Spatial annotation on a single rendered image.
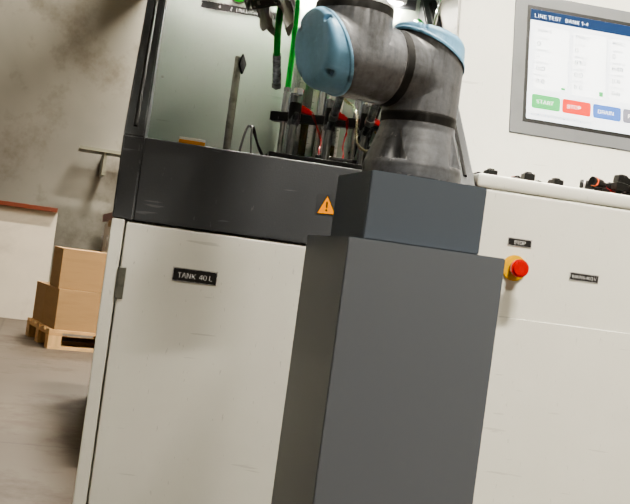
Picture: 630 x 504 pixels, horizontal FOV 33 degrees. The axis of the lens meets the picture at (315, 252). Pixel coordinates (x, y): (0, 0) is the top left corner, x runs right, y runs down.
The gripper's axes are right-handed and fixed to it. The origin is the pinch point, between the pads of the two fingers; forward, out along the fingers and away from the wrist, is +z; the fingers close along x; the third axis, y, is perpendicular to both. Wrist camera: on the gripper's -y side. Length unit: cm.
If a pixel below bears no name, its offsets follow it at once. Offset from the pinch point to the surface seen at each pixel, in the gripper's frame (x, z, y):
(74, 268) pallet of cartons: -263, 285, -280
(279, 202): -0.6, 20.1, 31.9
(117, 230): -29, 14, 43
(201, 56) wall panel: -30.1, 18.2, -27.8
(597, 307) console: 57, 58, 29
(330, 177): 9.0, 19.7, 26.2
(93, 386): -36, 35, 63
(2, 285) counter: -397, 375, -378
